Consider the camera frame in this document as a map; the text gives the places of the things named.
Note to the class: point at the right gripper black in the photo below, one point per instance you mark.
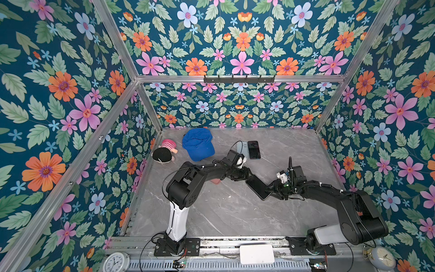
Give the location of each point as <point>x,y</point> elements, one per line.
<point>276,188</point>

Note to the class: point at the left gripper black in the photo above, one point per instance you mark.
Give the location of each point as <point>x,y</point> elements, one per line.
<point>244,174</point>

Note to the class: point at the black phone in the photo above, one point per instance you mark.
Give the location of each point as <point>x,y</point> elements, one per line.
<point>258,187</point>
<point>253,150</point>

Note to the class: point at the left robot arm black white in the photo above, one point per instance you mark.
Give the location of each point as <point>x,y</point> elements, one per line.
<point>185,187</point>

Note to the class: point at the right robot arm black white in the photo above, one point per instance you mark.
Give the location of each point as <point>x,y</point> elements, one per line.
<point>359,221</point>

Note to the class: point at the pink phone case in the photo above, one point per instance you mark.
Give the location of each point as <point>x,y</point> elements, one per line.
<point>216,181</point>

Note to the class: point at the black phone beside blue case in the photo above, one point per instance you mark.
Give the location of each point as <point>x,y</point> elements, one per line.
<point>253,150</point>

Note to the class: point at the light blue phone case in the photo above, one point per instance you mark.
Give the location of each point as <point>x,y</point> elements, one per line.
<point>242,148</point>

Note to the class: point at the blue baseball cap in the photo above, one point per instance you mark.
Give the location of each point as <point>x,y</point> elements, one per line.
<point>198,143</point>

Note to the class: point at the plush doll pink hat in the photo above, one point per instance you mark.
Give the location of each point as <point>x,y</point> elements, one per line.
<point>165,152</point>

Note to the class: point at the cream alarm clock right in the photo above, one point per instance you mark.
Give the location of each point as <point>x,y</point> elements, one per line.
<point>379,257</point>

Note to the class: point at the white round clock left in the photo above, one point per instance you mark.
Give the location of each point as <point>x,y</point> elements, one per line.
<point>117,262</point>

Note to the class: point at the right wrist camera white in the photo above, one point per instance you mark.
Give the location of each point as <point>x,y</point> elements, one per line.
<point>282,176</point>

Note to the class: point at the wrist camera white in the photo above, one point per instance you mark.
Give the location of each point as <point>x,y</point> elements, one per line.
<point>241,161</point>
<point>282,176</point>

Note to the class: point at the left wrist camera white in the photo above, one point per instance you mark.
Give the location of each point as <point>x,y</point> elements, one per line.
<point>241,161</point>

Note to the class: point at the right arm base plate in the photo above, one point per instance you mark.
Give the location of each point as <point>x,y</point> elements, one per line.
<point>300,246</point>

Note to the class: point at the white box on rail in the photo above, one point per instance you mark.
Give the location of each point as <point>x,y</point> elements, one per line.
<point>256,254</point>

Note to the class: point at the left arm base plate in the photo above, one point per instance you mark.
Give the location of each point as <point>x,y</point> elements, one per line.
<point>165,247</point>

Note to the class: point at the black hook bar on frame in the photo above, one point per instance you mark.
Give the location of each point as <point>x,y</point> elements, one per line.
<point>249,79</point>

